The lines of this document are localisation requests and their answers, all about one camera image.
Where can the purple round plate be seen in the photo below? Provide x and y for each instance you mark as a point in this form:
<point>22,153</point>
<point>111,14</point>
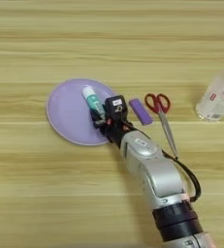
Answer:
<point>68,113</point>

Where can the purple rectangular block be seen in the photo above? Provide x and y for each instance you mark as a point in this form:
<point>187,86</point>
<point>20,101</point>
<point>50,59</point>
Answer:
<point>141,111</point>

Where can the black box with white label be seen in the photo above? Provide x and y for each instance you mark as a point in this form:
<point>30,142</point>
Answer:
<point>116,106</point>

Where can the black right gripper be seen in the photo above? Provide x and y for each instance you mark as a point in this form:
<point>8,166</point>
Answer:
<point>115,129</point>

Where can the white green glue stick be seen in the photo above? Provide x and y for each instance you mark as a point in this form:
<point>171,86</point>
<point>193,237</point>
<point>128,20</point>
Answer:
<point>90,97</point>

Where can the clear bottle with red cap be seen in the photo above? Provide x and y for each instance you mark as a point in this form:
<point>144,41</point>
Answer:
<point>217,98</point>

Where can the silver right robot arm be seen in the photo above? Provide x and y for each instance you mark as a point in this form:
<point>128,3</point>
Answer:
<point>158,174</point>

